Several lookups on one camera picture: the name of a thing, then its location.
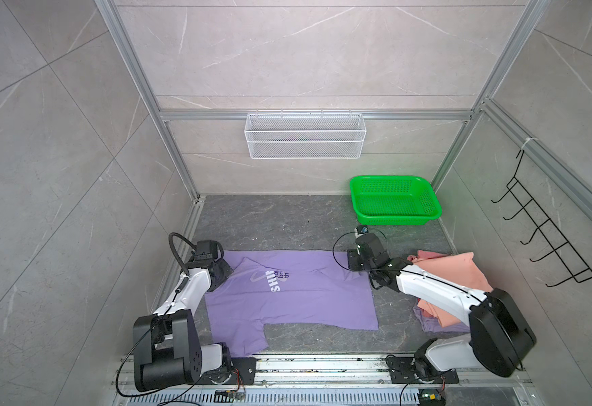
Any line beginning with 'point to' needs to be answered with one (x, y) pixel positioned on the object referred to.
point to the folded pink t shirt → (461, 269)
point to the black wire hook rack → (561, 244)
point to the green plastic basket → (393, 200)
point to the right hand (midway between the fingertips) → (355, 250)
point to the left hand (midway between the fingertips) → (221, 267)
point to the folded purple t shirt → (433, 325)
